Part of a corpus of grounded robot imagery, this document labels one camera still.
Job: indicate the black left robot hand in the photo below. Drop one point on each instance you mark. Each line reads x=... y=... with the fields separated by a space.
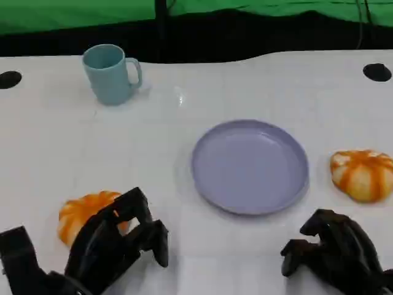
x=98 y=242

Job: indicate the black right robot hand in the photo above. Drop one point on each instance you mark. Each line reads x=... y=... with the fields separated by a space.
x=344 y=255

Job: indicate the orange white toy bread roll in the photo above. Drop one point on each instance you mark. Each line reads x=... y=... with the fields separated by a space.
x=362 y=175
x=76 y=212

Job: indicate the lilac plate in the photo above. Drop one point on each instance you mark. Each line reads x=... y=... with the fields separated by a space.
x=250 y=167

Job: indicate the pale green mug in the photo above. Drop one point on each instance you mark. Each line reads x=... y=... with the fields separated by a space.
x=107 y=80

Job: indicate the black table grommet hole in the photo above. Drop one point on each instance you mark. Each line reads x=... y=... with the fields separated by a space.
x=377 y=72
x=9 y=80

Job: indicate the black vertical pole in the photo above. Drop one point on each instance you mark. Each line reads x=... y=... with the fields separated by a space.
x=161 y=27

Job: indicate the green cloth backdrop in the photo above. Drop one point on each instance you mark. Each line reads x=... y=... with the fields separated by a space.
x=76 y=13

